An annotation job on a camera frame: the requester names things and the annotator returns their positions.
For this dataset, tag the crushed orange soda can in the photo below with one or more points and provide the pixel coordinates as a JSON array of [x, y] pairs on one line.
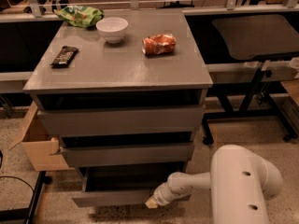
[[158, 44]]

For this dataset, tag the dark chocolate bar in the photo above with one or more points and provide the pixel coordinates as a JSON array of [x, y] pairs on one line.
[[64, 57]]

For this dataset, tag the grey top drawer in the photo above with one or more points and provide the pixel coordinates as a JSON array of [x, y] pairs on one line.
[[127, 112]]

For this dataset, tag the green chip bag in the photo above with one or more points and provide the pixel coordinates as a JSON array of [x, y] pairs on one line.
[[80, 16]]

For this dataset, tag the cardboard box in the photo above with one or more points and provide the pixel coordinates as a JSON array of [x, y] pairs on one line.
[[42, 149]]

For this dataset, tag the black frame left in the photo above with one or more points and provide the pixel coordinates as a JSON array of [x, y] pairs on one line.
[[26, 214]]

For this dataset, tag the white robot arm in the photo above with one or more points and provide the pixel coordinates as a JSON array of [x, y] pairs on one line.
[[240, 182]]

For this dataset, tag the grey drawer cabinet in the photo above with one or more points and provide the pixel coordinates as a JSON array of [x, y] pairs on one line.
[[102, 67]]

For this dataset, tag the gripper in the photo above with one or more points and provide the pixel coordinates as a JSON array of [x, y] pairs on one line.
[[161, 194]]

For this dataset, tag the grey bottom drawer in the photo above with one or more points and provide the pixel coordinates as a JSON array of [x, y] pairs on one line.
[[123, 184]]

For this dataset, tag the white bowl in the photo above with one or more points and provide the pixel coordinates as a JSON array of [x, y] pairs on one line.
[[113, 29]]

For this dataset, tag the grey drawer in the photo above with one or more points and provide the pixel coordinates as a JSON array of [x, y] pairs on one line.
[[123, 184], [125, 149], [127, 112]]

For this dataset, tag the black metal table frame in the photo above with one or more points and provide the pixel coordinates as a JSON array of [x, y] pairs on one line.
[[256, 88]]

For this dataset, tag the grey middle drawer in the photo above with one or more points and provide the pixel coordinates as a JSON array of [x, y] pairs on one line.
[[125, 149]]

